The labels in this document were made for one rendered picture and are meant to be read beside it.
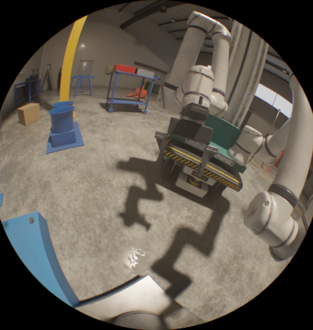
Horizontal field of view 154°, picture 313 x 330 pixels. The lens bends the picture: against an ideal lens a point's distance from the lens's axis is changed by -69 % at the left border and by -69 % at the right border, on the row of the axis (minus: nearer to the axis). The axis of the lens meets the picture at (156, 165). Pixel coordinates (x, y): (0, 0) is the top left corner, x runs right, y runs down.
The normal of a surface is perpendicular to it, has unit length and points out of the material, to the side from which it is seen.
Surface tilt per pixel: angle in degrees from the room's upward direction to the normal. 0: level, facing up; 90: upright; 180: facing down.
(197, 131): 67
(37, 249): 0
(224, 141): 90
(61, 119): 90
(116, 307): 0
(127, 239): 0
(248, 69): 90
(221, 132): 90
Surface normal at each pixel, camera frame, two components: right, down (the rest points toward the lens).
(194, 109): -0.14, 0.19
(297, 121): -0.84, -0.55
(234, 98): -0.37, 0.49
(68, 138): 0.62, 0.61
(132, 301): 0.26, -0.76
